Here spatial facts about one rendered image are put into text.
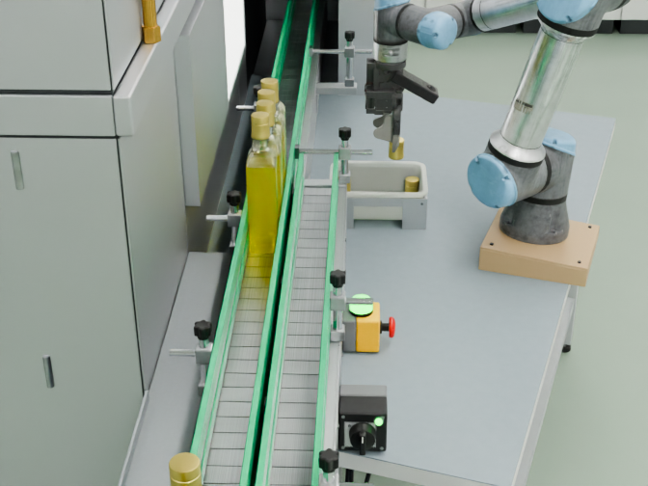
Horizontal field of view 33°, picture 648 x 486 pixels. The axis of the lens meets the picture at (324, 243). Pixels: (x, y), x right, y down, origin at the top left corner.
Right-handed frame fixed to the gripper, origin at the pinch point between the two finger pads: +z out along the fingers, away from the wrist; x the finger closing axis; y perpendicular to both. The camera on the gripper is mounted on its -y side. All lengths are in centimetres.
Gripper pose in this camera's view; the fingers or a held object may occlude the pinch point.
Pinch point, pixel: (396, 143)
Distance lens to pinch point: 253.6
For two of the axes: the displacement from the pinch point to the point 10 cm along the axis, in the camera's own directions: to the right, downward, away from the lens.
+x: -0.2, 4.9, -8.7
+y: -10.0, -0.1, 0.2
